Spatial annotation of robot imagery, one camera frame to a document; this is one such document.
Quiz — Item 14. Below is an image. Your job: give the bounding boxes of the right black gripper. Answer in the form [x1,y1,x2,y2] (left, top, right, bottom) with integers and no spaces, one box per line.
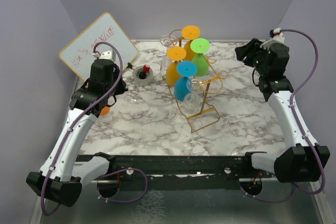
[235,38,271,76]

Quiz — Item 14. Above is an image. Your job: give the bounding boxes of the green goblet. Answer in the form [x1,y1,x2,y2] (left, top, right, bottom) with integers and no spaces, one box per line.
[191,38,210,77]

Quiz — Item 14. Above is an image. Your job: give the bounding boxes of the yellow goblet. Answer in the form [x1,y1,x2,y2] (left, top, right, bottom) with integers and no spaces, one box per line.
[165,46,186,86]
[182,25,201,61]

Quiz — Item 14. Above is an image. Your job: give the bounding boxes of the blue goblet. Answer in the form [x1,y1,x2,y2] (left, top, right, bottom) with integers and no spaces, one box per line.
[174,61,197,102]

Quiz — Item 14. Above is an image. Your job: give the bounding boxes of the clear wine glass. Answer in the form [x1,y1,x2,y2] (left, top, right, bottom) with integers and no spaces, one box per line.
[160,35,176,80]

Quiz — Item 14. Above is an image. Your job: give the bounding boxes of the orange cup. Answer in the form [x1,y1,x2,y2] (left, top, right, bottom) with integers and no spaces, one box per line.
[100,106,110,116]

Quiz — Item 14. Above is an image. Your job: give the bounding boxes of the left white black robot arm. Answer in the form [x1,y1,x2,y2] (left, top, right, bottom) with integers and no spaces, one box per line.
[26,59,127,207]

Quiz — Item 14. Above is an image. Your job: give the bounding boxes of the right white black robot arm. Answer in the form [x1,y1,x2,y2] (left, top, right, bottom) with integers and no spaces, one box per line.
[235,38,330,183]

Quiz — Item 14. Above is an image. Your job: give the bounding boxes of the grey holder with marker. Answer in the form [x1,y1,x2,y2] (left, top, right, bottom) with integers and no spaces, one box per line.
[132,65,154,87]

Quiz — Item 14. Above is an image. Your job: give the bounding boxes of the whiteboard with red writing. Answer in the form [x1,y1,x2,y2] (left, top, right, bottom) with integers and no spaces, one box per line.
[59,12,138,81]

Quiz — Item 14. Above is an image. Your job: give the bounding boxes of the gold wire glass rack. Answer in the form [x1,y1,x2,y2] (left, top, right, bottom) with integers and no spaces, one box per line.
[164,28,225,133]

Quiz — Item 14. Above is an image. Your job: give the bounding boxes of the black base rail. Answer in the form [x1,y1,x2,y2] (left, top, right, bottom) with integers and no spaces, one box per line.
[76,151,276,191]

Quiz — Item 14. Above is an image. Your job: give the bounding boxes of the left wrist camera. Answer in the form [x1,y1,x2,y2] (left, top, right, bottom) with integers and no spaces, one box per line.
[92,49,116,62]

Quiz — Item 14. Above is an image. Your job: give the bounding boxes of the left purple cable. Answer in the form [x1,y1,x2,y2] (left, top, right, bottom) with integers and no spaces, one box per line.
[40,42,148,216]

